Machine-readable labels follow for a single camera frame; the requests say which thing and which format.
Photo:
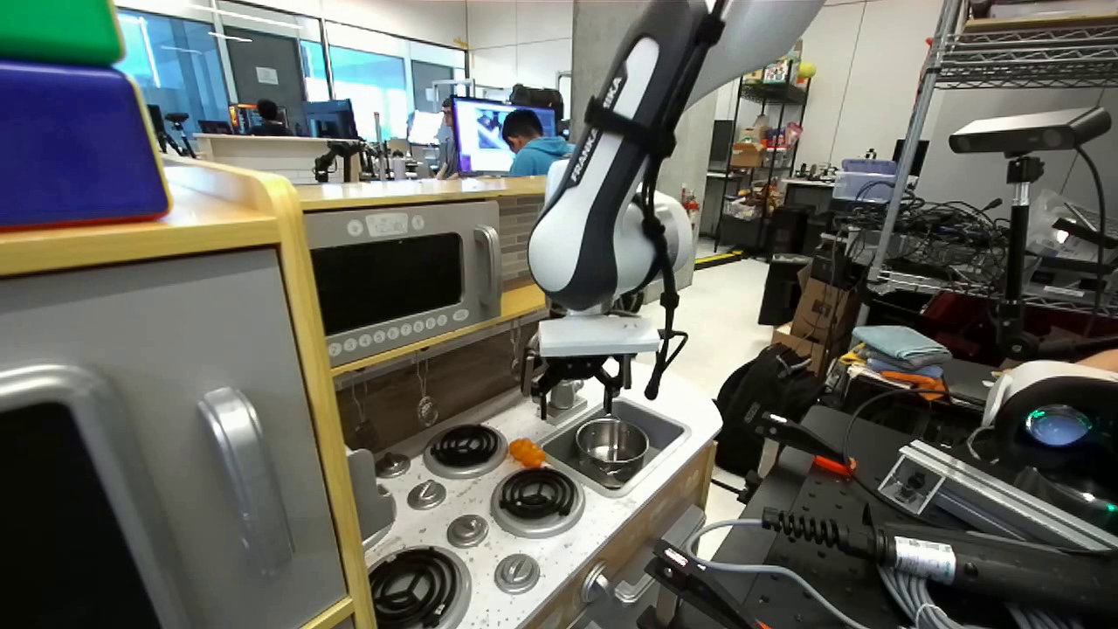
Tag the grey toy oven door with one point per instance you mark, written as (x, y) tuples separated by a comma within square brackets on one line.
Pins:
[(159, 459)]

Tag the black stove burner front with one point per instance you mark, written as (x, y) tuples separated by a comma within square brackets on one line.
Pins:
[(419, 589)]

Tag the grey toy faucet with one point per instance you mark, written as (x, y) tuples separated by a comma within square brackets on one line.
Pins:
[(564, 401)]

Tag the toy microwave oven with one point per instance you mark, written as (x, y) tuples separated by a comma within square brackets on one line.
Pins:
[(404, 274)]

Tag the black stove burner middle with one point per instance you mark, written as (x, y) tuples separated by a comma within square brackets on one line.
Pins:
[(536, 500)]

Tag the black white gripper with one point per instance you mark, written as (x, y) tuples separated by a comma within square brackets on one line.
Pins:
[(593, 346)]

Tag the wire storage shelf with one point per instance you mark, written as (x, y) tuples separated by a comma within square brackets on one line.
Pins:
[(766, 135)]

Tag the small steel pot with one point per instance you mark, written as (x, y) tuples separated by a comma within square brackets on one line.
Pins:
[(612, 442)]

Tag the grey toy sink basin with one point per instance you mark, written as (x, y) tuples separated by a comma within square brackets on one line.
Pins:
[(612, 480)]

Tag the black camera on stand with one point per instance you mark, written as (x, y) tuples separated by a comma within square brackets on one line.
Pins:
[(1020, 140)]

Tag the person in blue shirt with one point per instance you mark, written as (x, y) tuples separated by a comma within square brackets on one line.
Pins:
[(531, 149)]

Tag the black stove burner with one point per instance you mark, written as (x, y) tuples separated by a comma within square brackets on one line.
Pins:
[(419, 589), (464, 451), (536, 500)]

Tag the black stove burner back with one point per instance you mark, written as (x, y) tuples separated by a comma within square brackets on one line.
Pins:
[(464, 451)]

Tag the black backpack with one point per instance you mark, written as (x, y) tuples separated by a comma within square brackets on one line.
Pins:
[(775, 381)]

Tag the silver stereo camera bar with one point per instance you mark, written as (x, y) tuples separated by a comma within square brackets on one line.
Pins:
[(928, 480)]

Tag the blue plastic bin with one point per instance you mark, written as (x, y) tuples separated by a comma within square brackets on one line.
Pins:
[(75, 149)]

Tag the green plastic bin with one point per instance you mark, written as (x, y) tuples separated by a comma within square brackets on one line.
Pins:
[(61, 32)]

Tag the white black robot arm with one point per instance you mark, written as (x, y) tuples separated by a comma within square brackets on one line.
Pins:
[(601, 250)]

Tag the orange carrot plush toy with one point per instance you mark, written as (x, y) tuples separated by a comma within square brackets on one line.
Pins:
[(529, 451)]

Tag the computer monitor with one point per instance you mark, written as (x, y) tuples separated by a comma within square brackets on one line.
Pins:
[(479, 145)]

